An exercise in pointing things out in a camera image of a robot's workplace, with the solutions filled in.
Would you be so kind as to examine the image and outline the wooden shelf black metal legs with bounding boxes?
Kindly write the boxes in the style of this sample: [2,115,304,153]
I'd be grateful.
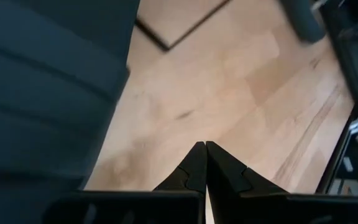
[134,0,232,52]

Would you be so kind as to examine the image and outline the black slide sandal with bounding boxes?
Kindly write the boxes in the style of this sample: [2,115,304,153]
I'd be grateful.
[278,0,326,44]
[0,0,141,224]

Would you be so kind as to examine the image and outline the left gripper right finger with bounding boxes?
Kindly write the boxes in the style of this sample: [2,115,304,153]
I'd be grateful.
[206,141,358,224]

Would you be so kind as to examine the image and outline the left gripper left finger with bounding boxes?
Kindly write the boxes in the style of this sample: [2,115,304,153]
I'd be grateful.
[42,141,207,224]

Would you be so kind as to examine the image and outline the black metal table frame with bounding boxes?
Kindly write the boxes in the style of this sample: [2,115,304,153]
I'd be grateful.
[315,99,358,195]

